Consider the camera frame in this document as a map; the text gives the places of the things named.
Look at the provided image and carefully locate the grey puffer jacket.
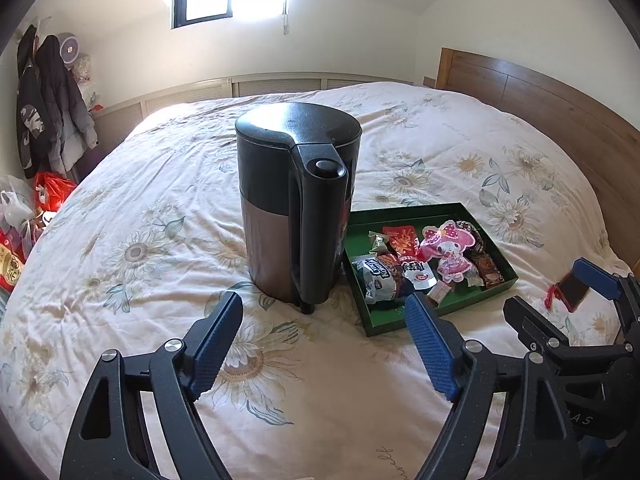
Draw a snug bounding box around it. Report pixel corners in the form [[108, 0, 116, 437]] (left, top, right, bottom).
[[35, 35, 98, 173]]

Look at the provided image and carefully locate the black and brown electric kettle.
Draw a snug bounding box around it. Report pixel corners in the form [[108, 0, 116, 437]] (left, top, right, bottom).
[[235, 101, 363, 315]]

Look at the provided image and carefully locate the black camouflage jacket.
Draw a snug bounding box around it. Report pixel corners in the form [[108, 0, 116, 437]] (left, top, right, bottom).
[[15, 25, 51, 168]]

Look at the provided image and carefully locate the beige radiator cover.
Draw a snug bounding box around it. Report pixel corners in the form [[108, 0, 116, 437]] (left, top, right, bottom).
[[92, 72, 413, 148]]

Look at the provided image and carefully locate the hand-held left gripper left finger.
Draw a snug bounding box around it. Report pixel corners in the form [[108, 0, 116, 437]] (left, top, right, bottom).
[[60, 290, 244, 480]]

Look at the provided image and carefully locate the red and white snack packet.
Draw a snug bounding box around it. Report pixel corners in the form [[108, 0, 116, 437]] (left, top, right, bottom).
[[382, 225, 438, 292]]

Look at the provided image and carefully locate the white plastic bag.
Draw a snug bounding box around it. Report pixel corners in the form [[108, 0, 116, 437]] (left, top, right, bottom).
[[0, 190, 36, 228]]

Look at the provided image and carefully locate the wooden headboard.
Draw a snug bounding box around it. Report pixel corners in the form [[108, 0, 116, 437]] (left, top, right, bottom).
[[435, 47, 640, 266]]

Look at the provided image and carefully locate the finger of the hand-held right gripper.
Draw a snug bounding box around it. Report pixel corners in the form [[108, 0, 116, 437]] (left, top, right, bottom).
[[503, 297, 623, 363], [573, 258, 640, 346]]

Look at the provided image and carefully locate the small clear candy packet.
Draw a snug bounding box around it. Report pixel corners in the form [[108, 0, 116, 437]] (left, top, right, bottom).
[[425, 280, 453, 306]]

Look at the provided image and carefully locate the small white fan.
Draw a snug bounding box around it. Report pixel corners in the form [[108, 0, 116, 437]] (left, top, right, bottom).
[[57, 32, 81, 63]]

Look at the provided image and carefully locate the pink cartoon snack packet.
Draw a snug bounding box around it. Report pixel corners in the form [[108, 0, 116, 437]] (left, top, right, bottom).
[[419, 218, 481, 284]]

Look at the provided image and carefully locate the white and brown wafer packet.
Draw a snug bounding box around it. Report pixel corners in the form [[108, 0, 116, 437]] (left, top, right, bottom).
[[350, 254, 406, 306]]

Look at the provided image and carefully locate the bed with floral cover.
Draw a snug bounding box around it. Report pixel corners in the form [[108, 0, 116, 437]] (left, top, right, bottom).
[[0, 80, 640, 480]]

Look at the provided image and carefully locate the red plastic bag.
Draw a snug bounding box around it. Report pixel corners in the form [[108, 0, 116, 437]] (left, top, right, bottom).
[[34, 171, 78, 216]]

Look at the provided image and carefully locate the green tray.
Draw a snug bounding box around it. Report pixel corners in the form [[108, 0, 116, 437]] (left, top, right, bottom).
[[342, 202, 519, 338]]

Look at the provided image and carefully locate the clear plastic bag pile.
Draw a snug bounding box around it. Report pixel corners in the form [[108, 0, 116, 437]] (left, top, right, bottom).
[[72, 55, 101, 111]]

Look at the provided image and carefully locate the dark red snack packet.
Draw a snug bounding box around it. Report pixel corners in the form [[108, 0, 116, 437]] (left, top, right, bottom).
[[467, 252, 505, 288]]

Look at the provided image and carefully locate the clear bag with dark contents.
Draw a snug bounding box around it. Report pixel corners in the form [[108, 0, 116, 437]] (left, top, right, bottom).
[[15, 212, 51, 261]]

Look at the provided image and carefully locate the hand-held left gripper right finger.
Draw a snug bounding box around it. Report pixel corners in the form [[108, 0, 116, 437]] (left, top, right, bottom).
[[404, 294, 583, 480]]

